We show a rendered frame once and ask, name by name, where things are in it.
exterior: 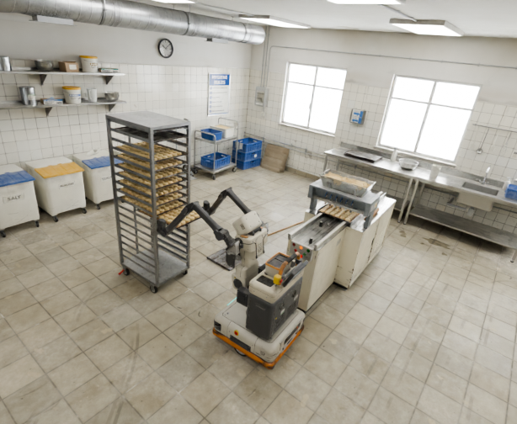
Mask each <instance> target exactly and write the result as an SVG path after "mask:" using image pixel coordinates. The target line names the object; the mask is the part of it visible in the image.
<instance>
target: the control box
mask: <svg viewBox="0 0 517 424"><path fill-rule="evenodd" d="M293 243H295V244H296V245H295V246H293V245H292V244H293ZM300 246H302V249H300ZM295 249H296V250H297V251H298V252H299V253H300V254H301V255H302V257H301V258H303V259H305V260H307V261H308V262H310V261H311V260H312V255H313V251H314V248H311V247H309V246H306V245H304V244H302V243H300V242H298V241H294V240H292V241H291V243H290V253H291V254H294V253H295V251H294V250H295ZM307 249H308V250H310V252H307V251H306V250H307ZM304 252H305V253H306V255H305V256H304V255H303V253H304Z"/></svg>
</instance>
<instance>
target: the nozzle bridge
mask: <svg viewBox="0 0 517 424"><path fill-rule="evenodd" d="M326 193H327V194H328V197H327V199H325V194H326ZM331 194H332V196H333V199H332V201H330V196H331ZM337 195H338V196H337ZM336 196H337V197H338V201H337V203H335V198H336ZM307 197H308V198H311V203H310V207H309V209H314V208H316V207H317V200H318V199H319V200H322V201H324V202H327V203H330V204H333V205H336V206H338V207H341V208H344V209H348V210H351V211H354V212H356V213H359V214H362V215H363V216H364V217H366V218H365V224H364V228H365V229H367V228H368V227H370V224H371V221H372V217H373V214H374V211H375V210H376V209H377V207H378V204H379V201H380V197H381V196H380V195H378V194H374V193H370V192H368V193H367V194H366V195H365V196H364V197H362V198H361V197H357V196H354V195H352V194H349V193H344V192H341V191H338V190H336V189H333V188H328V187H325V186H323V184H322V180H321V179H319V180H317V181H316V182H314V183H311V184H310V185H309V190H308V195H307ZM341 199H343V203H342V204H340V200H341ZM346 200H348V206H345V205H346ZM353 200H354V201H353ZM352 201H353V202H354V205H353V208H351V203H352Z"/></svg>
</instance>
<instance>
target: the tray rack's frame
mask: <svg viewBox="0 0 517 424"><path fill-rule="evenodd" d="M105 119H106V128H107V136H108V145H109V161H110V170H111V178H112V187H113V195H114V204H115V220H116V229H117V237H118V246H119V254H120V265H122V266H121V267H122V268H123V269H124V270H125V271H124V272H123V273H126V269H129V270H131V271H132V272H133V273H135V274H137V275H138V276H140V277H142V278H144V279H145V280H146V281H148V282H149V284H150V285H151V290H152V291H154V286H156V280H155V275H154V274H152V273H150V272H148V271H147V270H146V269H144V268H142V267H140V266H138V265H137V264H135V263H133V262H132V261H130V260H129V259H125V260H124V258H123V250H122V240H121V231H120V214H119V205H118V196H117V187H116V178H115V161H114V152H113V143H112V134H111V124H110V120H111V119H113V120H116V121H119V122H122V123H125V124H128V125H133V126H135V127H139V128H142V129H144V130H148V127H150V126H151V127H153V130H162V129H168V128H173V127H179V126H185V125H189V122H187V120H183V119H177V118H174V117H170V116H167V115H163V114H158V113H154V112H151V111H147V110H146V111H136V112H128V113H118V114H106V115H105ZM143 252H144V253H145V254H147V255H148V256H150V257H152V258H154V254H153V253H151V252H149V251H148V250H145V251H143ZM158 254H159V255H161V256H159V257H158V261H159V262H160V263H159V264H158V265H159V268H160V269H161V270H160V271H159V276H161V278H159V286H160V285H162V284H164V283H166V282H167V281H168V280H170V279H172V278H174V277H176V276H177V275H179V274H181V273H184V271H185V270H187V269H188V267H187V266H186V263H184V262H181V261H179V260H178V259H177V258H175V257H172V256H170V255H168V254H167V253H166V252H163V251H161V250H159V249H158ZM136 255H137V256H138V257H140V258H142V259H144V260H145V261H147V262H149V263H150V264H152V265H154V266H155V262H154V261H153V260H151V259H150V258H148V257H145V256H144V255H142V254H140V253H139V252H136ZM130 258H131V259H133V260H134V261H136V262H138V263H140V264H141V265H142V266H144V267H146V268H148V269H150V270H151V271H153V272H155V268H153V267H151V266H149V265H148V264H146V263H144V262H143V261H141V260H139V259H138V258H136V257H134V256H132V257H130Z"/></svg>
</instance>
